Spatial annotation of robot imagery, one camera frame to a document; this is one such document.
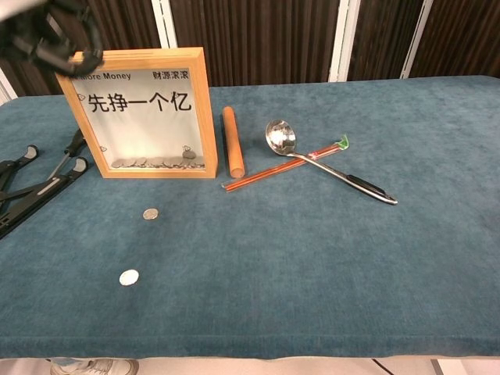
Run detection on red chopsticks in clear sleeve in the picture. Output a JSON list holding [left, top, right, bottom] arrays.
[[220, 134, 351, 194]]

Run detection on black handled screwdriver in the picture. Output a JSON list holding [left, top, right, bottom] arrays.
[[46, 127, 87, 181]]

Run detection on steel ladle with black grip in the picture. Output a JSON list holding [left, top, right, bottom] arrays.
[[265, 119, 399, 205]]

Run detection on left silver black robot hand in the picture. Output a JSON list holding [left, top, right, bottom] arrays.
[[0, 0, 105, 77]]

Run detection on blue table cloth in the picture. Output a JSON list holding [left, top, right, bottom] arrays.
[[0, 74, 500, 359]]

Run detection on white partition post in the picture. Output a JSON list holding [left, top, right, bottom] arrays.
[[151, 0, 180, 50], [329, 0, 361, 83], [400, 0, 435, 80], [0, 66, 19, 105]]

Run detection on beige sneaker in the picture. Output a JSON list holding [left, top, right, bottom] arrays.
[[49, 358, 140, 375]]

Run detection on wooden framed money box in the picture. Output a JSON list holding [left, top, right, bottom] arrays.
[[55, 47, 219, 180]]

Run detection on black folding laptop stand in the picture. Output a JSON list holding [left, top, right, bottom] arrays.
[[0, 144, 89, 240]]

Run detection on wooden rolling pin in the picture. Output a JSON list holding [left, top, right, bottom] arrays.
[[221, 105, 246, 177]]

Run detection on heap of silver coins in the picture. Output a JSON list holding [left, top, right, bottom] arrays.
[[110, 145, 206, 170]]

